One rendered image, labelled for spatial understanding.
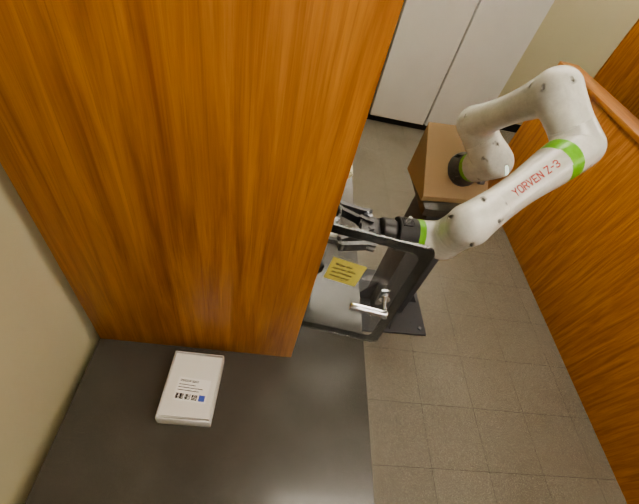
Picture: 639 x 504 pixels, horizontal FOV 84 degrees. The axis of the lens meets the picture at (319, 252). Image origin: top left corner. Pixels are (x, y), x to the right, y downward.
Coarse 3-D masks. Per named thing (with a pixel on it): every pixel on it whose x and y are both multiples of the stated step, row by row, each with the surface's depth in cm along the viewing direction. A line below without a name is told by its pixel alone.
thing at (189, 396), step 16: (176, 352) 89; (192, 352) 89; (176, 368) 86; (192, 368) 87; (208, 368) 88; (176, 384) 84; (192, 384) 84; (208, 384) 85; (160, 400) 81; (176, 400) 81; (192, 400) 82; (208, 400) 83; (160, 416) 79; (176, 416) 80; (192, 416) 80; (208, 416) 81
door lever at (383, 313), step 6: (384, 300) 83; (354, 306) 80; (360, 306) 80; (366, 306) 80; (384, 306) 82; (360, 312) 81; (366, 312) 80; (372, 312) 80; (378, 312) 80; (384, 312) 80; (384, 318) 80
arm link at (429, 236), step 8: (424, 224) 94; (432, 224) 95; (424, 232) 93; (432, 232) 93; (424, 240) 93; (432, 240) 93; (440, 240) 91; (440, 248) 93; (448, 248) 91; (440, 256) 96; (448, 256) 95
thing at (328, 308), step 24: (336, 240) 72; (360, 240) 71; (384, 240) 70; (360, 264) 76; (384, 264) 75; (408, 264) 74; (336, 288) 84; (360, 288) 82; (384, 288) 81; (408, 288) 80; (312, 312) 93; (336, 312) 91; (360, 336) 98
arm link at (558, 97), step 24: (552, 72) 91; (576, 72) 90; (504, 96) 111; (528, 96) 97; (552, 96) 91; (576, 96) 90; (480, 120) 123; (504, 120) 113; (528, 120) 107; (552, 120) 94; (576, 120) 91
